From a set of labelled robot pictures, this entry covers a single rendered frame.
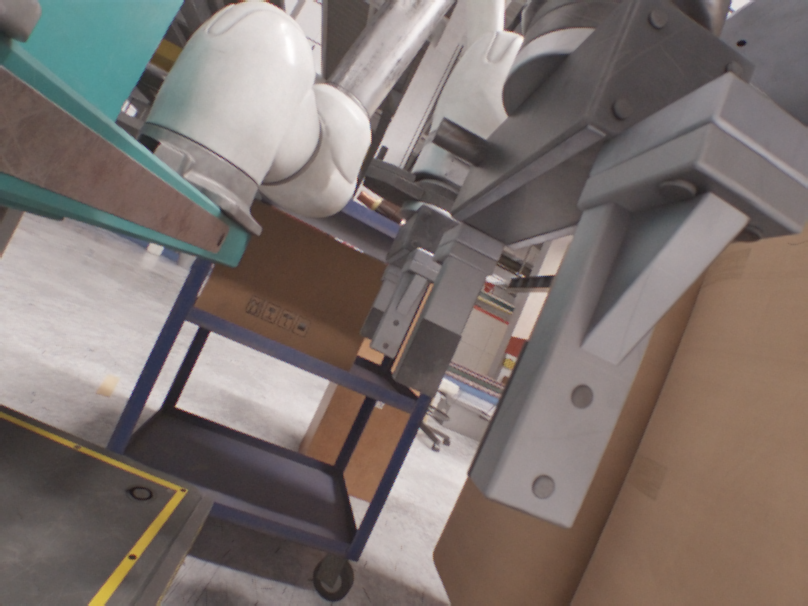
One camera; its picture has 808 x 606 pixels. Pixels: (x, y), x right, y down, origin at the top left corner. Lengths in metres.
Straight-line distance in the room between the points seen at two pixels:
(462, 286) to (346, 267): 0.76
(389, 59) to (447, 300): 0.60
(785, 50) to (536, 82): 0.78
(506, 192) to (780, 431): 0.49
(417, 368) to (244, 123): 0.38
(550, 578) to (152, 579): 0.65
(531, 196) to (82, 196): 0.24
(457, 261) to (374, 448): 1.46
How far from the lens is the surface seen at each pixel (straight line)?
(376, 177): 0.44
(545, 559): 0.89
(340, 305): 0.98
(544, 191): 0.17
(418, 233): 0.39
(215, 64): 0.55
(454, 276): 0.23
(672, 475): 0.66
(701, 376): 0.68
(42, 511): 0.63
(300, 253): 0.98
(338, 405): 1.60
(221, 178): 0.52
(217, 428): 1.44
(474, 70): 0.50
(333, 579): 1.17
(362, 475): 1.70
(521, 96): 0.21
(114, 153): 0.28
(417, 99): 12.22
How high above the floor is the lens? 0.68
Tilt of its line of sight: 4 degrees up
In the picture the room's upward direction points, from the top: 25 degrees clockwise
